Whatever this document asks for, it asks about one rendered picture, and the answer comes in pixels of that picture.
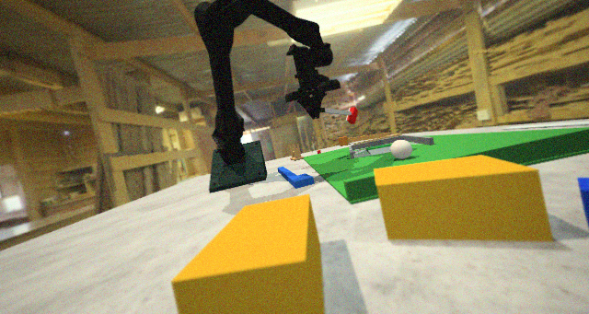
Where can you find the yellow block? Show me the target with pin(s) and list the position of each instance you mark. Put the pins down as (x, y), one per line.
(469, 198)
(265, 261)

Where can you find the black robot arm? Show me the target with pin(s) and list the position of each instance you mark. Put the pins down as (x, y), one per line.
(216, 22)

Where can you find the red putter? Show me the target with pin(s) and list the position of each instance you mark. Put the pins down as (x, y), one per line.
(351, 114)

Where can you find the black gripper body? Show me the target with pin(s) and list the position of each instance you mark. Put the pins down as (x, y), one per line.
(307, 81)

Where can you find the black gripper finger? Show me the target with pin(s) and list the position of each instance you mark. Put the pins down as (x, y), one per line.
(304, 103)
(316, 103)

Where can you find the white golf ball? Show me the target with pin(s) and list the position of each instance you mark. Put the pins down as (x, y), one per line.
(401, 149)

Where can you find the green putting mat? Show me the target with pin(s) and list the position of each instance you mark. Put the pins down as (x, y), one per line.
(336, 166)

